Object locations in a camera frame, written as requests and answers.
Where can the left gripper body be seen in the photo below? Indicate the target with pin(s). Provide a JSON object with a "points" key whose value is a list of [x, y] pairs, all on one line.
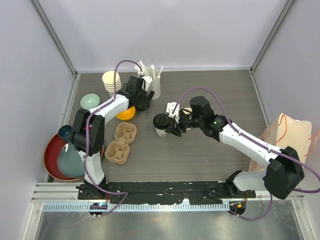
{"points": [[141, 95]]}

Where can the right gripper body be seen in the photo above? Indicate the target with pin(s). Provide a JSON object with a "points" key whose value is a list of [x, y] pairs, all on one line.
{"points": [[185, 123]]}

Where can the paper coffee cup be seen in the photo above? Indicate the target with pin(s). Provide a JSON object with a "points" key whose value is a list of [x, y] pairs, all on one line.
{"points": [[161, 130], [186, 115]]}

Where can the black lid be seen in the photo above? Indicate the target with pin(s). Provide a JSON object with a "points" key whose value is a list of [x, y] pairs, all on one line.
{"points": [[161, 121]]}

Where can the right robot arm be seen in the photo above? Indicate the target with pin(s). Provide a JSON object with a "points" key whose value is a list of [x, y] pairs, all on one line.
{"points": [[281, 168]]}

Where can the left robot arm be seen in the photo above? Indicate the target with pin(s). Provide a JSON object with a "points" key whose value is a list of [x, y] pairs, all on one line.
{"points": [[88, 130]]}

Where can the stack of black lids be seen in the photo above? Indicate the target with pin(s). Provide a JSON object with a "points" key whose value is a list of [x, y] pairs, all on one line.
{"points": [[142, 108]]}

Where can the white straw holder cup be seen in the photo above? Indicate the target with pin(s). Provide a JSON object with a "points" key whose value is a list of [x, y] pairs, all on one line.
{"points": [[155, 84]]}

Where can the orange bowl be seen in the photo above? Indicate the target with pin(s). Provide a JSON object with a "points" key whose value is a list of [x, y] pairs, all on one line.
{"points": [[127, 115]]}

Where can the stack of paper cups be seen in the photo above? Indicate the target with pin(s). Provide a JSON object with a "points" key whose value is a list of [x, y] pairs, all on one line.
{"points": [[112, 82]]}

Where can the pale green bowl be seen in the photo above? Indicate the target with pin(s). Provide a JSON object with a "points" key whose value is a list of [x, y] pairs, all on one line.
{"points": [[90, 101]]}

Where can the cardboard cup carrier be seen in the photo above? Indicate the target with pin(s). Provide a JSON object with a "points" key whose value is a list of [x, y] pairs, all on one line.
{"points": [[118, 151]]}

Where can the dark blue mug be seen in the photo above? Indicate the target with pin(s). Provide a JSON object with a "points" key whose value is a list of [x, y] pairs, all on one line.
{"points": [[65, 131]]}

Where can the blue-grey plate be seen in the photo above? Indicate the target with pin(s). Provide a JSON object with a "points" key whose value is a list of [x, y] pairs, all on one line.
{"points": [[69, 162]]}

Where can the red round tray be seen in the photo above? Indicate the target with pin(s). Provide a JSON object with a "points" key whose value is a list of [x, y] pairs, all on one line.
{"points": [[50, 158]]}

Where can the brown paper bag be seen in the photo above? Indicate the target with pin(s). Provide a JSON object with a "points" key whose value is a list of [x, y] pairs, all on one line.
{"points": [[285, 131]]}

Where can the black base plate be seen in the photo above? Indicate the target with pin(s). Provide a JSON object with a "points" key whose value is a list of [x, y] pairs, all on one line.
{"points": [[164, 192]]}

